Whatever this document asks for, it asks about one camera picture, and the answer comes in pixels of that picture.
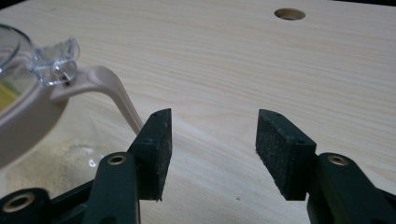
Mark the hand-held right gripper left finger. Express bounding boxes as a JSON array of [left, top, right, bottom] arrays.
[[128, 107, 173, 202]]

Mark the clear jar with hinged lid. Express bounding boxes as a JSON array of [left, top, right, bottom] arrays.
[[0, 23, 145, 200]]

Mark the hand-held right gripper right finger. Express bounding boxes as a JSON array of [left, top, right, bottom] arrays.
[[255, 108, 318, 202]]

